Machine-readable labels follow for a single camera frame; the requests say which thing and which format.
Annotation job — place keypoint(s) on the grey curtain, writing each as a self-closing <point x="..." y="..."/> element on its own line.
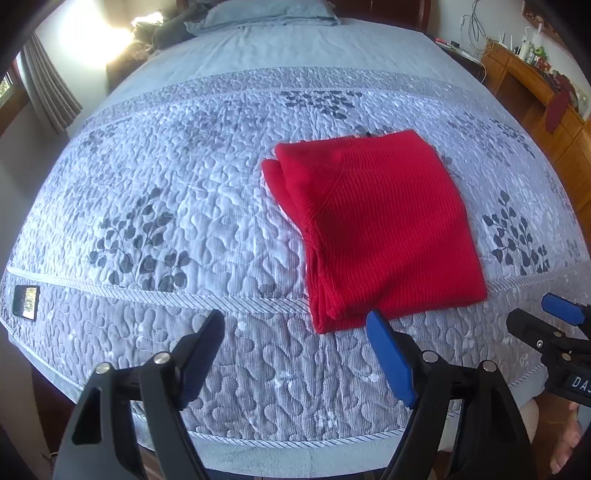
<point x="53" y="102"/>

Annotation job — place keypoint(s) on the person right hand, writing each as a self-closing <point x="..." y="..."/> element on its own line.
<point x="575" y="428"/>

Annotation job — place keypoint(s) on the red knit sweater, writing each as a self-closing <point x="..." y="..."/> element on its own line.
<point x="384" y="227"/>

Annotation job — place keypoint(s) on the blue grey pillow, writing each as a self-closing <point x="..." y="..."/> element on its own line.
<point x="238" y="14"/>

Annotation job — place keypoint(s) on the dark wooden headboard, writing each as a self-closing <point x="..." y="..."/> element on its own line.
<point x="409" y="14"/>

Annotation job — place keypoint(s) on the dark bedside table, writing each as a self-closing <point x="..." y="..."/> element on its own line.
<point x="474" y="66"/>

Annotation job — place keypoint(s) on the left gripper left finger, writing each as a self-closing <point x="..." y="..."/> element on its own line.
<point x="100" y="441"/>

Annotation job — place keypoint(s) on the dark clothes pile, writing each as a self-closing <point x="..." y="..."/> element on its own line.
<point x="169" y="27"/>

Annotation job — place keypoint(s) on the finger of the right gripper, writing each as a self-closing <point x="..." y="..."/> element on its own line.
<point x="575" y="314"/>
<point x="533" y="331"/>

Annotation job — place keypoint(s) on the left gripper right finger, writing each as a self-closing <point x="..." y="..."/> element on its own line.
<point x="491" y="440"/>

